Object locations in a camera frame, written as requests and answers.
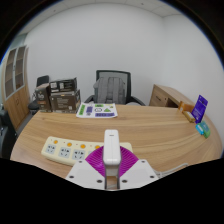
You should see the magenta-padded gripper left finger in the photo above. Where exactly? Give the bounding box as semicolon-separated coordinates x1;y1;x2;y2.
65;148;107;190

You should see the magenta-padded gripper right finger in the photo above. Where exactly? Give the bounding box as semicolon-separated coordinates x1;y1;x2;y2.
118;146;159;190

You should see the white charger block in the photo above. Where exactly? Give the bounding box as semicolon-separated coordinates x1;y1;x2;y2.
102;129;121;179

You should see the cream power strip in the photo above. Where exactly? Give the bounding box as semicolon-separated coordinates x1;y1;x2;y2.
41;135;134;167

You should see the printed paper sheet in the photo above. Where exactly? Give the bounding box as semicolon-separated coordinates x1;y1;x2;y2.
75;102;119;119

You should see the small blue box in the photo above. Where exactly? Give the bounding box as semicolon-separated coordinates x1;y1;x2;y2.
195;123;205;136

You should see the small yellowish box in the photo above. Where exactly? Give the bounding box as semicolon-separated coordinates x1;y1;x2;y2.
181;110;196;123

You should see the wooden side desk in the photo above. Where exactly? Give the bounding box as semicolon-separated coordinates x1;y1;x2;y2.
148;83;196;109

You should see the small green box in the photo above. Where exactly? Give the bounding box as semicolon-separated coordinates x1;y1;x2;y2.
199;120;212;139

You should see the orange box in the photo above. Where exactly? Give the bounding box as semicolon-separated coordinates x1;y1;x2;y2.
177;100;195;114

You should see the small brown cardboard box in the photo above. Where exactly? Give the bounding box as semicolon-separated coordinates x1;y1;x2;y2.
34;83;52;112

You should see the grey backpack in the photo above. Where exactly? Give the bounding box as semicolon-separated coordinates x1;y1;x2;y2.
92;76;127;105

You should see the black leather chair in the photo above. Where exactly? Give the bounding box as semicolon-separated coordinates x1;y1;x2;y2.
0;108;17;160

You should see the purple standing card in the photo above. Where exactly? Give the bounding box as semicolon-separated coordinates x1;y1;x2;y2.
190;94;209;124

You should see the wooden glass-door cabinet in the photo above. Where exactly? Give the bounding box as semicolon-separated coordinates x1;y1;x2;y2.
1;44;31;129

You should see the black visitor chair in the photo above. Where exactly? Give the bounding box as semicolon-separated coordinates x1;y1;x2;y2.
27;75;50;114

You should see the black mesh office chair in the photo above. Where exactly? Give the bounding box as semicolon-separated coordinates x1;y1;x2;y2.
84;69;147;107

